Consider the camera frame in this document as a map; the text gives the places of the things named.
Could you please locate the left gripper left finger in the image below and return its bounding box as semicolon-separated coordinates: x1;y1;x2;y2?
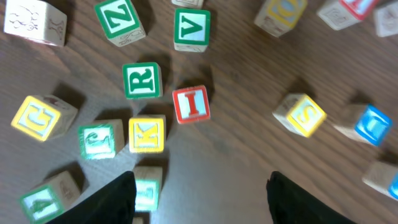
48;171;136;224

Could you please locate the green 4 block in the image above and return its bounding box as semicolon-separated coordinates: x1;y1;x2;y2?
19;171;81;223

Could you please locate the yellow G block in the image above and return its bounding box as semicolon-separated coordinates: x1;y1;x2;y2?
11;95;78;142

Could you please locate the red Y block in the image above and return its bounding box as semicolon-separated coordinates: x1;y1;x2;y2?
317;0;379;30

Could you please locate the green J block left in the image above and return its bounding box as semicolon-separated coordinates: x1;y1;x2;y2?
78;119;126;160

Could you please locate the blue D block top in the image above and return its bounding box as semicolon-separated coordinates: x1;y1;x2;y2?
374;0;397;37

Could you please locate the blue P block left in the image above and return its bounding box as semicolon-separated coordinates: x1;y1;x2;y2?
172;0;204;9

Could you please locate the green R block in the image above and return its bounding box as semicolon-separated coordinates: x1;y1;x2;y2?
123;62;163;100

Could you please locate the blue d block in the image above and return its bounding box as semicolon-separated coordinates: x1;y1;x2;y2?
333;104;392;146
374;0;397;37

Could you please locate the green L block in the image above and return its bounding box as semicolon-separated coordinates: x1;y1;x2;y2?
132;166;163;212

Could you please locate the blue D block middle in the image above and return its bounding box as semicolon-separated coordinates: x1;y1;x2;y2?
333;104;392;146

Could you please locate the yellow K block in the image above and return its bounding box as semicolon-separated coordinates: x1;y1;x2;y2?
129;114;166;154

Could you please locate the green V block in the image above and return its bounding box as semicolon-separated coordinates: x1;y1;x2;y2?
174;8;211;53

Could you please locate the plain red print block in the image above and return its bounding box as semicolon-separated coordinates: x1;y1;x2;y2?
4;0;67;47

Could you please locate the yellow S block middle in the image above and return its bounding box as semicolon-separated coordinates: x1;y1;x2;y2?
272;93;327;138

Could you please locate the green Z block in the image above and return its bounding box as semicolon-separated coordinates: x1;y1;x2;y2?
94;0;146;47

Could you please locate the red I block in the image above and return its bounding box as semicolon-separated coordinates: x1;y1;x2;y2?
172;85;211;124

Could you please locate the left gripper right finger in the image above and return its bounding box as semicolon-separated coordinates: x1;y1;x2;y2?
266;171;355;224

